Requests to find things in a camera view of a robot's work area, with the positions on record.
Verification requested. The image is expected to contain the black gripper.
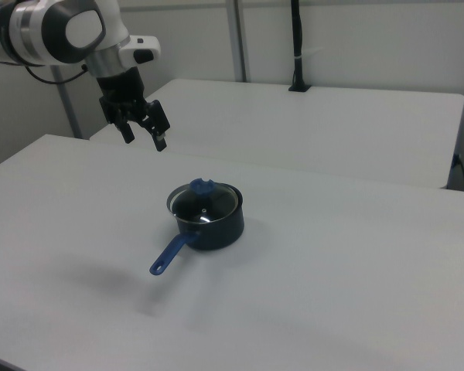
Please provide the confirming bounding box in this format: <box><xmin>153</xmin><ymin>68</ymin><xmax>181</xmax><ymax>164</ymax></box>
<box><xmin>96</xmin><ymin>66</ymin><xmax>172</xmax><ymax>152</ymax></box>

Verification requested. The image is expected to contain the glass lid with blue knob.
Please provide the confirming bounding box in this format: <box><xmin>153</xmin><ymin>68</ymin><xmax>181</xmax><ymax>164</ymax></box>
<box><xmin>166</xmin><ymin>177</ymin><xmax>240</xmax><ymax>225</ymax></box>

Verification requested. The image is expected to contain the dark blue saucepan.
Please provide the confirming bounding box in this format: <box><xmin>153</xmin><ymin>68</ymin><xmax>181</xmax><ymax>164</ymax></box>
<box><xmin>148</xmin><ymin>184</ymin><xmax>245</xmax><ymax>277</ymax></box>

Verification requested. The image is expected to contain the grey metal frame post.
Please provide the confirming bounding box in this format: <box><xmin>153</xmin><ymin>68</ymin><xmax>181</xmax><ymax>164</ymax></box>
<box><xmin>52</xmin><ymin>65</ymin><xmax>83</xmax><ymax>139</ymax></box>

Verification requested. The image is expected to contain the black cable on robot arm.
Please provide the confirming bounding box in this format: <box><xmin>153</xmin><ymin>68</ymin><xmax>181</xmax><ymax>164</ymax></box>
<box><xmin>22</xmin><ymin>63</ymin><xmax>90</xmax><ymax>85</ymax></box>

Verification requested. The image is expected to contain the grey wall partition post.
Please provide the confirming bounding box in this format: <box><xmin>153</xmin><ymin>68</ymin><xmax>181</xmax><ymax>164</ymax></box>
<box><xmin>226</xmin><ymin>0</ymin><xmax>252</xmax><ymax>83</ymax></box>

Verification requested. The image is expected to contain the black camera pole with clamp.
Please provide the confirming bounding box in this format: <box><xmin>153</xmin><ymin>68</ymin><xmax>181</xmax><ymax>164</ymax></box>
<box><xmin>288</xmin><ymin>0</ymin><xmax>312</xmax><ymax>93</ymax></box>

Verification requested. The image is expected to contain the black power cable at table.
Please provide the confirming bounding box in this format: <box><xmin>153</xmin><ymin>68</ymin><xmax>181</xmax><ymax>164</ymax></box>
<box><xmin>451</xmin><ymin>153</ymin><xmax>464</xmax><ymax>192</ymax></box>

